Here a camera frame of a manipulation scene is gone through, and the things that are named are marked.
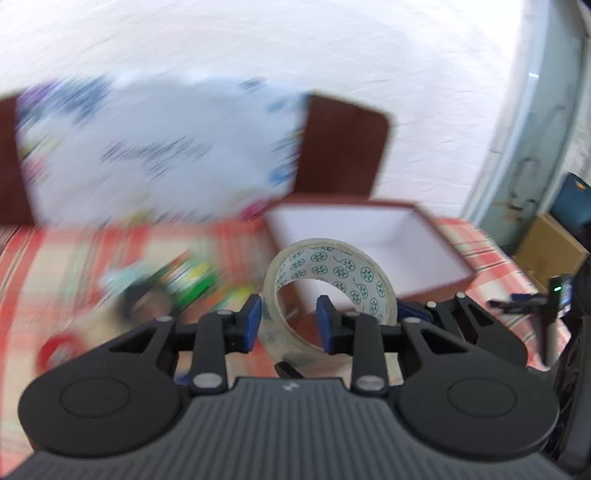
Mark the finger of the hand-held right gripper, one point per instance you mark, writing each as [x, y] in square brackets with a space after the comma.
[521, 301]
[489, 332]

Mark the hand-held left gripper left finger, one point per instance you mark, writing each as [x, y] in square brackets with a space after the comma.
[250, 323]

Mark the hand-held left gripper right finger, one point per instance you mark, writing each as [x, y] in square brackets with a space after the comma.
[327, 323]

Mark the clear packing tape roll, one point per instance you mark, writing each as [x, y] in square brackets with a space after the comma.
[286, 344]

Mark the brown cardboard box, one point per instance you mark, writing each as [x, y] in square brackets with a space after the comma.
[346, 226]

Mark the tan cardboard carton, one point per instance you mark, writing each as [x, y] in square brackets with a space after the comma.
[549, 249]

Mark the green labelled bottle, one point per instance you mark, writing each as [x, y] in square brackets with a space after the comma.
[189, 281]

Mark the dark blue bag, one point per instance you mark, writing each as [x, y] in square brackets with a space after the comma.
[572, 203]

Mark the black tape roll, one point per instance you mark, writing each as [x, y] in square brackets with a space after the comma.
[134, 297]

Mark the pale blue door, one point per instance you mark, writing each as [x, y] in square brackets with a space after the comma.
[521, 138]

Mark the brown wooden headboard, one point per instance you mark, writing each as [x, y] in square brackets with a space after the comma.
[341, 147]

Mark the red and white tape roll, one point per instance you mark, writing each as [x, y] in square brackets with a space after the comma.
[55, 350]

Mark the red plaid blanket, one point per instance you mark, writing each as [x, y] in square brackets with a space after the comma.
[27, 286]

